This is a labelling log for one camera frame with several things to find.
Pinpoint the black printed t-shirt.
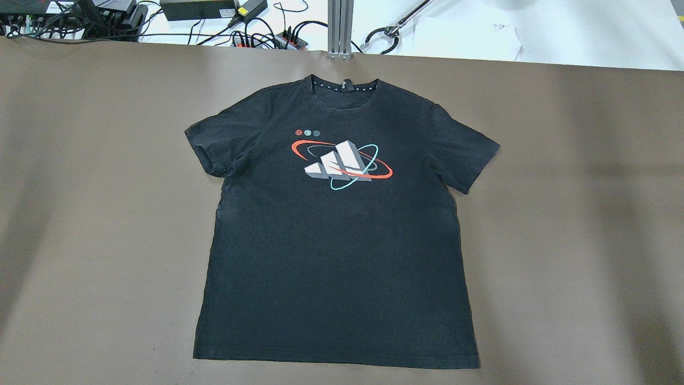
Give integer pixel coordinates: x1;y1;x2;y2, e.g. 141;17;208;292
185;75;500;369

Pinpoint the grey orange usb hub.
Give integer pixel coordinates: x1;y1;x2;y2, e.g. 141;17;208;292
230;31;281;49
275;30;309;50

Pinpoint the reacher grabber tool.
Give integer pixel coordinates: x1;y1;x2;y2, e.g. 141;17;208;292
357;1;433;55

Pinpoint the black yellow-labelled power adapter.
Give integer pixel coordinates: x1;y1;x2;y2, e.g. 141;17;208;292
227;0;267;28

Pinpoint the black power adapter brick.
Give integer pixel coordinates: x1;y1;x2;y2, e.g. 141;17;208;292
159;1;238;21

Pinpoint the black electronics box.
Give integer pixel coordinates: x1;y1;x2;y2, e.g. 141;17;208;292
83;1;149;42

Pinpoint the aluminium frame post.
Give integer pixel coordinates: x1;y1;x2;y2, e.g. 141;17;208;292
328;0;354;60

